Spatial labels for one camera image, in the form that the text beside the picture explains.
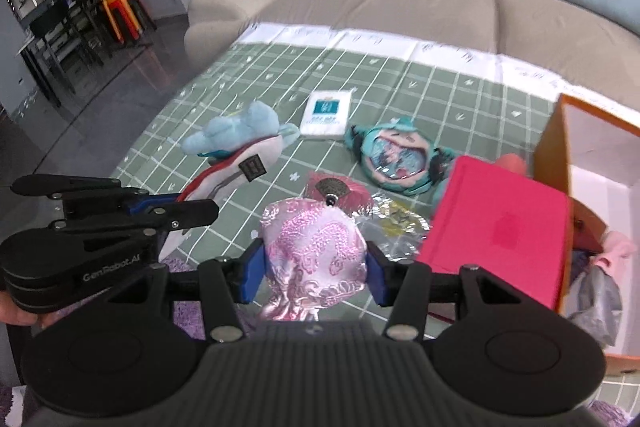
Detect white red-striped plush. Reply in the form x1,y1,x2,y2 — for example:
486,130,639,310
159,134,284,259

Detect white tissue pack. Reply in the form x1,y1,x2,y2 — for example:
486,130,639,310
299,90,354,139

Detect stack of coloured stools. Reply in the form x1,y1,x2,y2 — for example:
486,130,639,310
99,0,159,46

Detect light blue plush toy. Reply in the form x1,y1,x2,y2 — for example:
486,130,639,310
180,101,301,156

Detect person's left hand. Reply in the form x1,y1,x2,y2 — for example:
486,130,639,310
0,294,67,329

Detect beige sofa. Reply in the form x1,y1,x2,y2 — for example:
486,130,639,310
184,0,640,114

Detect black dining chairs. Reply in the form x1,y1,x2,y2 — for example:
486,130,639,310
17,0,122,108

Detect purple fluffy rug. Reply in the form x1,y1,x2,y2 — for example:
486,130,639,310
0,257,633,427

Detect coral ball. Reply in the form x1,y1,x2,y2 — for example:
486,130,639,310
495,153,529,178

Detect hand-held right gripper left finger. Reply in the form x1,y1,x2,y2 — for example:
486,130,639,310
125,239,266,343

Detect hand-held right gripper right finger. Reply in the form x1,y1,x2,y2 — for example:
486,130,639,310
365,243,506,342

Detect navy blue cloth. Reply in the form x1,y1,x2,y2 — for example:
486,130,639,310
572,249,595,284

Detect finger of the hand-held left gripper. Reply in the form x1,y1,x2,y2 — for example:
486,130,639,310
49,199,221,239
12,174,166,216

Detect pink brocade pouch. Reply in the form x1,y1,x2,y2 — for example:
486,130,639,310
256,198,370,322

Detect teal haired plush doll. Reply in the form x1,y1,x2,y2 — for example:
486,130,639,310
343,117,457,196

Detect clear foil packet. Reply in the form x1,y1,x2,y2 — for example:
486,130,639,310
357,194,434,261

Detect orange cardboard box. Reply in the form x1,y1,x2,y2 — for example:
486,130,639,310
530,93,640,376

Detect red lidded storage drawer box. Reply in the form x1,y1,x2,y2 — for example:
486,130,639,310
415,155,574,314

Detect grey plastic bag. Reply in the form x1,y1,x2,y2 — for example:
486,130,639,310
567,264,624,349

